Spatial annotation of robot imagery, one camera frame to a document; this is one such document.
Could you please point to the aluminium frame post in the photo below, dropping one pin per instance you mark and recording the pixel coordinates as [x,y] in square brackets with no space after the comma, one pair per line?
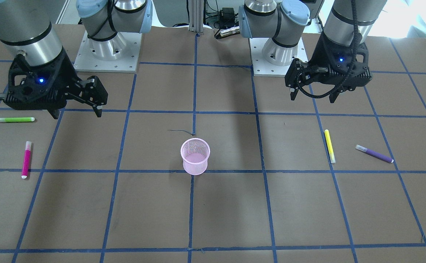
[195,16]

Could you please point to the yellow marker pen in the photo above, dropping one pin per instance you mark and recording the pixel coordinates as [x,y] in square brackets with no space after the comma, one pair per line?
[329,146]

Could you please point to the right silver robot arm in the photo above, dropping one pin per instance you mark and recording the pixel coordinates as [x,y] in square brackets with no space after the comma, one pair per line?
[25,29]

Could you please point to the pink marker pen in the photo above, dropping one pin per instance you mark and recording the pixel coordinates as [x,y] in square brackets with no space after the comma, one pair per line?
[26,160]

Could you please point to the green marker pen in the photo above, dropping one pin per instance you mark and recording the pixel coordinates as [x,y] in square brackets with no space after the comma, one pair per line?
[14,120]

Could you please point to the pink mesh cup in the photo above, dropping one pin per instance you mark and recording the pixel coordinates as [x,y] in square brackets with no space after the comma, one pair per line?
[195,153]

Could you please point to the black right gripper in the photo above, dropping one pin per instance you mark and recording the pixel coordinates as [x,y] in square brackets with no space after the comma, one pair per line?
[66,75]

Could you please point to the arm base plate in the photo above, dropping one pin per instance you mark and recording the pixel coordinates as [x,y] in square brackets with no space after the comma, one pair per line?
[119,54]
[271,60]

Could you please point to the purple marker pen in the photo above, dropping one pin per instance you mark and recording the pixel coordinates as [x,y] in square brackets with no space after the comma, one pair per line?
[375,154]

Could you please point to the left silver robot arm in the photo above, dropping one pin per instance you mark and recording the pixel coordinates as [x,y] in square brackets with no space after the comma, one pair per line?
[284,23]

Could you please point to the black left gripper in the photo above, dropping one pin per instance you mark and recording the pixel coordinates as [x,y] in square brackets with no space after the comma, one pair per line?
[320,58]

